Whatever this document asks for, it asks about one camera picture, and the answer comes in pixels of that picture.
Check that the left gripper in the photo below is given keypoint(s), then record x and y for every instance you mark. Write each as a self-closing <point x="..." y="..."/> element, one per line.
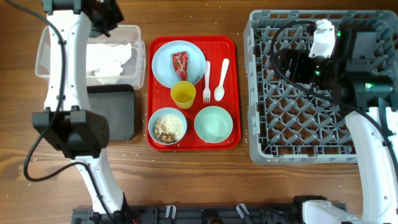
<point x="119" y="18"/>

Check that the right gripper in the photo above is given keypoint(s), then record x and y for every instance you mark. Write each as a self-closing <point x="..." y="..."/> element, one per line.
<point x="289" y="58"/>

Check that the white napkin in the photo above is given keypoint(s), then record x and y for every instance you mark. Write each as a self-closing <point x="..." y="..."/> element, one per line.
<point x="105" y="61"/>

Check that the red snack wrapper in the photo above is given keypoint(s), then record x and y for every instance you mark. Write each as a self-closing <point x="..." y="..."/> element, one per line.
<point x="180" y="64"/>

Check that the yellow plastic cup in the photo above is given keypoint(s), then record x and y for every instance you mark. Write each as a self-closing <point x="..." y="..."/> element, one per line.
<point x="183" y="94"/>

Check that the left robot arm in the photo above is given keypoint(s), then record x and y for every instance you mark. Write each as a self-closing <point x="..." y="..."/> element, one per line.
<point x="69" y="29"/>

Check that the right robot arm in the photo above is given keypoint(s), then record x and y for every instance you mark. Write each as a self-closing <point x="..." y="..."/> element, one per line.
<point x="341" y="60"/>

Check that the grey dishwasher rack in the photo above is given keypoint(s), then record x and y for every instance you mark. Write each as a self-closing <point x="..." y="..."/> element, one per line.
<point x="286" y="126"/>

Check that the clear plastic bin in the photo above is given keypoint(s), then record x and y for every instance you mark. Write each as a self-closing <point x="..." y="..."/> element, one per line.
<point x="134" y="68"/>

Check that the light blue plate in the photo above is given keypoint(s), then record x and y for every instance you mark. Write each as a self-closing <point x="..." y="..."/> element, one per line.
<point x="163" y="69"/>

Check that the white plastic spoon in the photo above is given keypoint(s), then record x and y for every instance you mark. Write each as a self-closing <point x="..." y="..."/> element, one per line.
<point x="219" y="90"/>

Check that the red serving tray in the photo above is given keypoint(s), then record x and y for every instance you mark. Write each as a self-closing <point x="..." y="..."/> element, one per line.
<point x="215" y="48"/>

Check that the black plastic tray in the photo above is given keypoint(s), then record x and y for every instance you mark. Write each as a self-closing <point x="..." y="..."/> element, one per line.
<point x="108" y="115"/>

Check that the white plastic fork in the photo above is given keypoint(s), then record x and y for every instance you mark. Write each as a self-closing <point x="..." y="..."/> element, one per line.
<point x="206" y="91"/>

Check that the mint green bowl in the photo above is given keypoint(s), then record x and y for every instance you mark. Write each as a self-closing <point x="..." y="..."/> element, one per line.
<point x="213" y="124"/>

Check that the blue bowl with food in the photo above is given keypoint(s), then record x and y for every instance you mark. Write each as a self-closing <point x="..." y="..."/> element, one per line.
<point x="167" y="126"/>

